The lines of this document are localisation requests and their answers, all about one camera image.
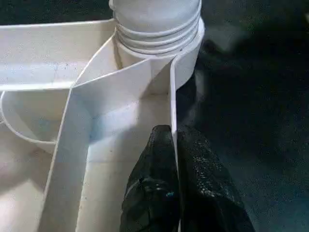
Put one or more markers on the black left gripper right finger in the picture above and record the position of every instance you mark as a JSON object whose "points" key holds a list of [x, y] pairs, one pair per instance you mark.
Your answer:
{"points": [[207, 193]]}

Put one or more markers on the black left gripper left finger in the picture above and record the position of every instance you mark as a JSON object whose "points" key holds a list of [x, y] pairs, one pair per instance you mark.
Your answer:
{"points": [[152, 188]]}

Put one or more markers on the white plastic table top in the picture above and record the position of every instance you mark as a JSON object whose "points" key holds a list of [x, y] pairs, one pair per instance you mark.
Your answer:
{"points": [[72, 120]]}

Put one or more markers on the white plastic table leg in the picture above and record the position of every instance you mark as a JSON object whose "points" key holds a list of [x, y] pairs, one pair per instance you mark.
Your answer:
{"points": [[157, 14]]}

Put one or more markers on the black work mat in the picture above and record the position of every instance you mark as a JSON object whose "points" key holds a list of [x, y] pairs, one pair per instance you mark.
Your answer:
{"points": [[253, 120]]}

